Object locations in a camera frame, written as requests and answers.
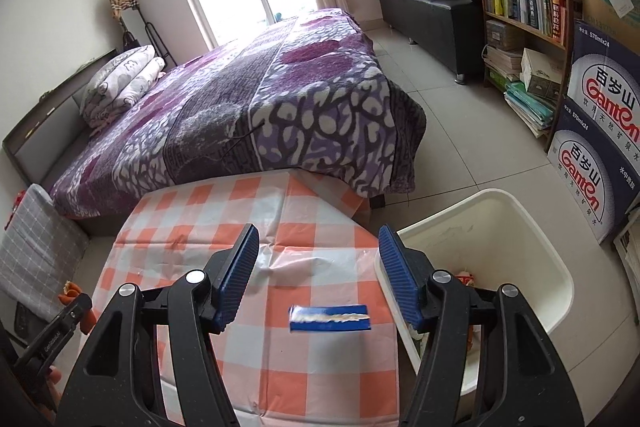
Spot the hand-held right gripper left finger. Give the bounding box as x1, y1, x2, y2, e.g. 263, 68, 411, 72
56, 223, 261, 427

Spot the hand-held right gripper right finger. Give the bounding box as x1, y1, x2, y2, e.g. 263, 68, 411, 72
377, 224, 586, 427

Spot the orange item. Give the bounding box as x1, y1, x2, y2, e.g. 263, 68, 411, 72
56, 282, 97, 333

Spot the red instant noodle cup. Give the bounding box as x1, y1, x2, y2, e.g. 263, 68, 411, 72
451, 269, 480, 290

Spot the blue torn wrapper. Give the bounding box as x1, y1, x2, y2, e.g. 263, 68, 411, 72
287, 303, 373, 334

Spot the white plastic bin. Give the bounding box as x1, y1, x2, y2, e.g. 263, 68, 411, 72
374, 188, 575, 398

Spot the dark mesh item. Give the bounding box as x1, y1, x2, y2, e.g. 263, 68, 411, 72
14, 302, 58, 348

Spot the orange white checked tablecloth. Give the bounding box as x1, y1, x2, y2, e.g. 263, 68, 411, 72
87, 171, 401, 427

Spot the grey checked cushion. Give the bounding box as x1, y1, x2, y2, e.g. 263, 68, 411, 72
0, 183, 91, 323

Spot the red cloth item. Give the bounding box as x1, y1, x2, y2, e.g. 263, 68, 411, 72
4, 189, 27, 230

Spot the bed with purple quilt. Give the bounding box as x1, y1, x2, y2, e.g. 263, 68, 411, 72
50, 7, 427, 220

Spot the blue white printed carton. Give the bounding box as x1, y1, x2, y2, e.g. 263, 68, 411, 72
570, 19, 640, 142
547, 96, 640, 244

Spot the stack of teal folders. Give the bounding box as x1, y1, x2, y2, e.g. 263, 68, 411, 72
502, 81, 557, 139

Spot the folded white patterned quilt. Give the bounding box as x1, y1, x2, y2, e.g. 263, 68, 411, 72
80, 44, 167, 130

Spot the stack of flat books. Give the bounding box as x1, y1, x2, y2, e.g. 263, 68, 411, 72
482, 46, 523, 90

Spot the stack of papers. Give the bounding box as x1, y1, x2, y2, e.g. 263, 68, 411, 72
612, 207, 640, 278

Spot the white patterned box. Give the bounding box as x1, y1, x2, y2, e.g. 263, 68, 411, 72
520, 48, 566, 100

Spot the black leather bench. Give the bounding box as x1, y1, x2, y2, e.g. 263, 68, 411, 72
377, 0, 485, 85

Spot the black metal coat rack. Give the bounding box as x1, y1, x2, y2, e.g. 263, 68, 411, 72
117, 4, 176, 68

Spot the brown wrapped package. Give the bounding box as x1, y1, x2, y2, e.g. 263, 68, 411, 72
485, 19, 526, 54

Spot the plaid bag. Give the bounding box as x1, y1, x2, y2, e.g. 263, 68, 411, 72
109, 0, 138, 20

